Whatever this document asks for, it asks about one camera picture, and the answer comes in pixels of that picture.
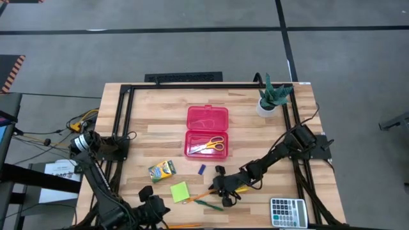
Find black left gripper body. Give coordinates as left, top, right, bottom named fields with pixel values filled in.
left=139, top=194, right=172, bottom=228

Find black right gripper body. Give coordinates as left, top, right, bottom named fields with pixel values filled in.
left=222, top=169, right=256, bottom=196

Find green pen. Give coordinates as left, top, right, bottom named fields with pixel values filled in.
left=194, top=199, right=224, bottom=212

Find orange-handled scissors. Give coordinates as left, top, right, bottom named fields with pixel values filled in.
left=190, top=135, right=226, bottom=155

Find yellow crayon box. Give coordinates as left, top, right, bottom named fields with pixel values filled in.
left=148, top=160, right=177, bottom=184

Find orange pencil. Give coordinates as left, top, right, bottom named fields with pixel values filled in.
left=166, top=223, right=203, bottom=229
left=181, top=188, right=218, bottom=205

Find green sticky note pad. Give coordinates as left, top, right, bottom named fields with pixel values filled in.
left=169, top=181, right=191, bottom=204

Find pink plastic pencil case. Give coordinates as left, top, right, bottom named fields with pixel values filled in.
left=183, top=104, right=229, bottom=160

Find white calculator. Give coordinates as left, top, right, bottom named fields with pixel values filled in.
left=270, top=197, right=308, bottom=229

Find green plant in white pot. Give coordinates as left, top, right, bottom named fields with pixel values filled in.
left=256, top=72, right=294, bottom=118

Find white paper sheet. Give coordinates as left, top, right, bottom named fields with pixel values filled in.
left=38, top=159, right=83, bottom=204

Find black floor vent grille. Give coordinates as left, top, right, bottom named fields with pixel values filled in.
left=144, top=71, right=224, bottom=83

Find dark side desk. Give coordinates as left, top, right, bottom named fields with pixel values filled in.
left=0, top=92, right=23, bottom=170

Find grey cart leg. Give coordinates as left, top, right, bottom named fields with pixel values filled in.
left=378, top=111, right=409, bottom=132

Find striped hazard floor mat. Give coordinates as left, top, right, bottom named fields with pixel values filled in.
left=0, top=54, right=26, bottom=94

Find yellow cable connector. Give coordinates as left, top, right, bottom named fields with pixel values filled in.
left=68, top=108, right=100, bottom=134

